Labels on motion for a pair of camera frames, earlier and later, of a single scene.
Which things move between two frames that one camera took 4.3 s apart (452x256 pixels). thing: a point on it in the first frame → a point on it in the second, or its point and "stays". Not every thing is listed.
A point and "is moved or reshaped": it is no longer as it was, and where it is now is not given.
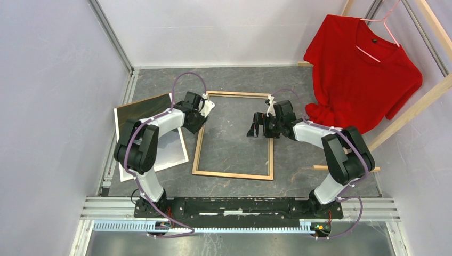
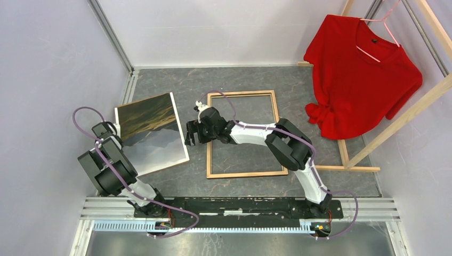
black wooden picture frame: [200, 142] is moved or reshaped
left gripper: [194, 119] → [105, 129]
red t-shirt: [360, 74] stays
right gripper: [261, 118] → [194, 126]
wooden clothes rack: [440, 90] stays
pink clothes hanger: [381, 20] stays
